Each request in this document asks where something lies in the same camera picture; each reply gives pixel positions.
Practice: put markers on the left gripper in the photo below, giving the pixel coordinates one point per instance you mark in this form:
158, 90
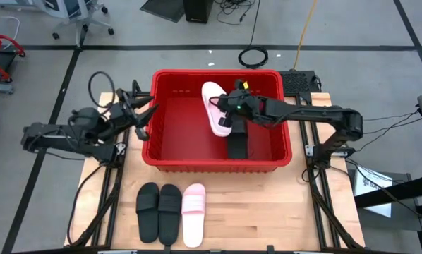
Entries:
123, 116

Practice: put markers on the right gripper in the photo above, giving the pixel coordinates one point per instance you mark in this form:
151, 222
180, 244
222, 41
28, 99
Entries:
241, 106

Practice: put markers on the pink slide sandal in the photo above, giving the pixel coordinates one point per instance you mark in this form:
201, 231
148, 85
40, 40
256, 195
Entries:
193, 222
209, 91

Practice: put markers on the black slide sandal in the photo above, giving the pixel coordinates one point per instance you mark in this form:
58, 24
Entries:
169, 218
237, 144
147, 218

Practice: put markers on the red plastic bin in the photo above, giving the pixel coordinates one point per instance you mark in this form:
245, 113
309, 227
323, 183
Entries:
182, 134

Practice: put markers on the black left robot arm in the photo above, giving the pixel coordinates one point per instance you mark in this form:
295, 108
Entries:
55, 135

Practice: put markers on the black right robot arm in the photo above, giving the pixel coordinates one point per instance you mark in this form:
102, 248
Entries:
320, 113

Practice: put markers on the yellow tape tag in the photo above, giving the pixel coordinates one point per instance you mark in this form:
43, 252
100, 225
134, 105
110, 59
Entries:
246, 85

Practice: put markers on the black vented power box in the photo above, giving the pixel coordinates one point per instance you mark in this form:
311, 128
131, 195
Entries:
299, 82

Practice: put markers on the dark grey floor mat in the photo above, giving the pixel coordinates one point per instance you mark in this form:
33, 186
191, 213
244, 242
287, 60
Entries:
163, 8

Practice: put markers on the black computer tower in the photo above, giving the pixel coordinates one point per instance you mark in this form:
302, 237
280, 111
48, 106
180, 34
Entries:
198, 10

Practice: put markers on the grey office chair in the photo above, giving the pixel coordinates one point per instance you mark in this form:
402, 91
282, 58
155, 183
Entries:
77, 16

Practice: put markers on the white paper sign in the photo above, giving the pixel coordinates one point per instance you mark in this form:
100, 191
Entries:
373, 178

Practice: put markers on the black beam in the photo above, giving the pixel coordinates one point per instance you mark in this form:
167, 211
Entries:
401, 190

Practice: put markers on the black left aluminium frame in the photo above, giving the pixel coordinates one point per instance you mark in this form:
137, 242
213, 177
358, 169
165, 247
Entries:
103, 202

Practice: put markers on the black aluminium frame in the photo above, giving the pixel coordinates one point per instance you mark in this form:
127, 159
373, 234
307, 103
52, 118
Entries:
103, 202
326, 202

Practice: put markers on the black right aluminium frame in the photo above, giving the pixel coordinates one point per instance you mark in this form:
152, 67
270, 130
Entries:
326, 202

